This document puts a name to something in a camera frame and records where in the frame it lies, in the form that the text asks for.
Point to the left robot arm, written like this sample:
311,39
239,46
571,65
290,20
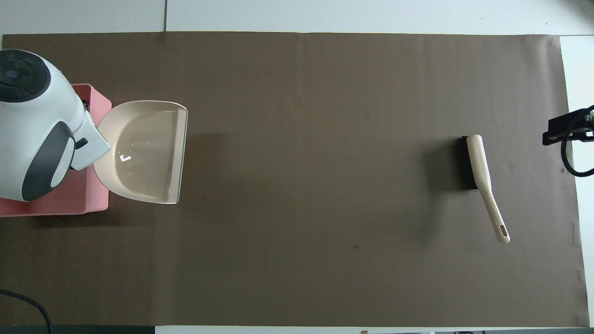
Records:
37,120

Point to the beige brush with black bristles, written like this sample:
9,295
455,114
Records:
480,167

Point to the pink plastic bin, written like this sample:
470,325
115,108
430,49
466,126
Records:
79,195

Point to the beige plastic dustpan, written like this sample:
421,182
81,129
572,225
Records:
148,139

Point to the small white e-waste piece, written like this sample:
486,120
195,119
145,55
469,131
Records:
123,158

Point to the black stand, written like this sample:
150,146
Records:
559,127

